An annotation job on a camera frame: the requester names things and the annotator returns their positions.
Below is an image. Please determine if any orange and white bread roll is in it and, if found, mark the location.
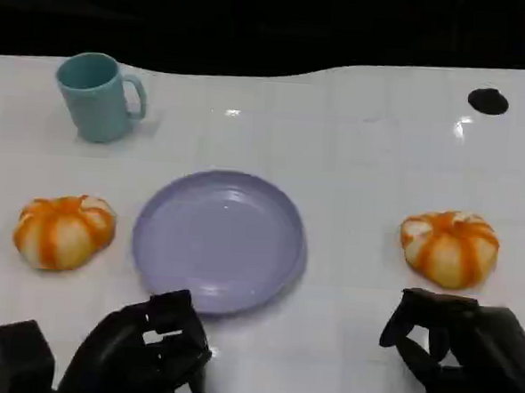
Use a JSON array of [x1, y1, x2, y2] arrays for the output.
[[11, 190, 119, 276], [396, 207, 502, 293]]

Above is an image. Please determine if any black cloth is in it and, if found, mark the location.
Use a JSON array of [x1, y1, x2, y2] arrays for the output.
[[0, 0, 525, 96]]

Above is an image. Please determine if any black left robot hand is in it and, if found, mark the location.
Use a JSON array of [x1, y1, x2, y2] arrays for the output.
[[56, 281, 217, 393]]

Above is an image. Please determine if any black round table grommet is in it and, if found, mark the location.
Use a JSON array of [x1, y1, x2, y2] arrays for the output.
[[466, 86, 511, 117]]

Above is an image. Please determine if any pale green mug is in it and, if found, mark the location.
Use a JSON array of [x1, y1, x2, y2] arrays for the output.
[[51, 50, 150, 147]]

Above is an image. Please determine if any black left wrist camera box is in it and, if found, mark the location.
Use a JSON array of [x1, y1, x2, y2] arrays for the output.
[[0, 317, 59, 393]]

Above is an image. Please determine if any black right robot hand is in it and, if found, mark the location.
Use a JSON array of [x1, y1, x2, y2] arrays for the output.
[[376, 285, 525, 393]]

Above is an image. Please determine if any lilac plate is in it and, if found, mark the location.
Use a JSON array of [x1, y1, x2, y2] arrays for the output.
[[127, 164, 312, 322]]

